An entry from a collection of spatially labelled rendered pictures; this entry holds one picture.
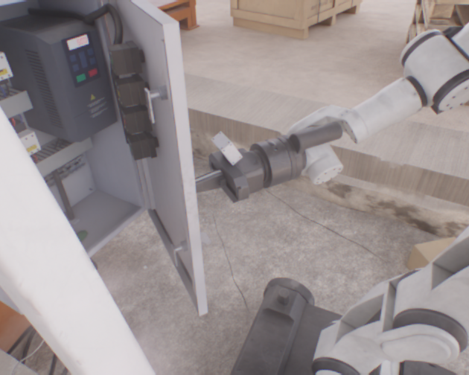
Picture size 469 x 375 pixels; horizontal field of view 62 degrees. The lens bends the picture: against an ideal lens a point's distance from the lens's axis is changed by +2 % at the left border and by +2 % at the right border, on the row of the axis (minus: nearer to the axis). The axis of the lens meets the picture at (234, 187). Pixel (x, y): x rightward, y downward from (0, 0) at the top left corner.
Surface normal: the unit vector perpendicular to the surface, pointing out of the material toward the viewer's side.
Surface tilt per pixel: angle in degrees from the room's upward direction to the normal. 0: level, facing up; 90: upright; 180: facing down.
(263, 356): 0
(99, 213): 0
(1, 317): 90
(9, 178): 81
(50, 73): 90
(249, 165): 0
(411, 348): 90
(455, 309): 90
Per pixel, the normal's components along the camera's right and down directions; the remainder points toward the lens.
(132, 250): -0.02, -0.79
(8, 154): 0.85, 0.16
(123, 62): 0.45, 0.54
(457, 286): -0.40, 0.56
